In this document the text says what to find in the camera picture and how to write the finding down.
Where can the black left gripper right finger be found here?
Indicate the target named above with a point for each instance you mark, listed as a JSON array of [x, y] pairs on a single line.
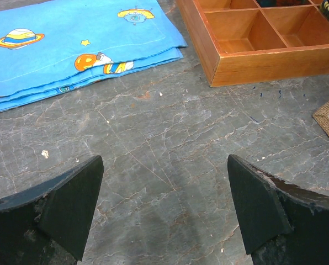
[[280, 222]]

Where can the blue patterned folded cloth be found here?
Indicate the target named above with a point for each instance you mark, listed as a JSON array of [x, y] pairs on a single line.
[[58, 46]]

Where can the orange wooden compartment tray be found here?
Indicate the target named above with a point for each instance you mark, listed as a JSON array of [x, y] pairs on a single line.
[[240, 42]]

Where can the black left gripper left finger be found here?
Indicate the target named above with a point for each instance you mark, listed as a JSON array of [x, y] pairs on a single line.
[[50, 222]]

